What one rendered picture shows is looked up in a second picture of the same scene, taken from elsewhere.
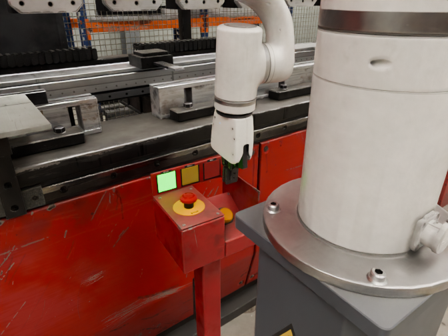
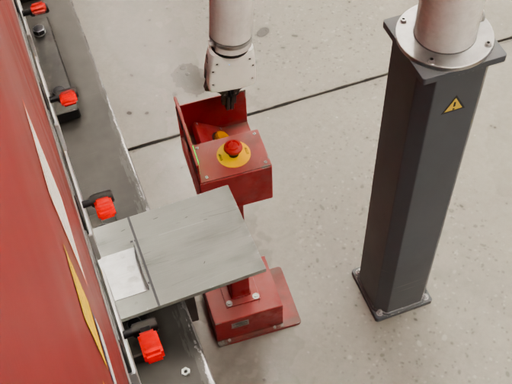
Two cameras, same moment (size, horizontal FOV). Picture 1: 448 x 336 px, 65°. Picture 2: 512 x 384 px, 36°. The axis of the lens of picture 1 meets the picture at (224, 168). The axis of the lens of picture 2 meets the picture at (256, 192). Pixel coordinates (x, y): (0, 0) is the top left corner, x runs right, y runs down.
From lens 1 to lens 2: 1.42 m
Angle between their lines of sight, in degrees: 59
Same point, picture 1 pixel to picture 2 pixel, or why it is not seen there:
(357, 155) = (477, 13)
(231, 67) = (250, 14)
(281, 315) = (449, 98)
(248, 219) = (430, 75)
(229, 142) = (247, 71)
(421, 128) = not seen: outside the picture
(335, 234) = (468, 45)
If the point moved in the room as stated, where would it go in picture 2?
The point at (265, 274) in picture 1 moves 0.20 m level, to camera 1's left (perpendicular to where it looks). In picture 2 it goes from (440, 89) to (426, 168)
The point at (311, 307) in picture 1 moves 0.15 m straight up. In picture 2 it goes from (469, 78) to (484, 19)
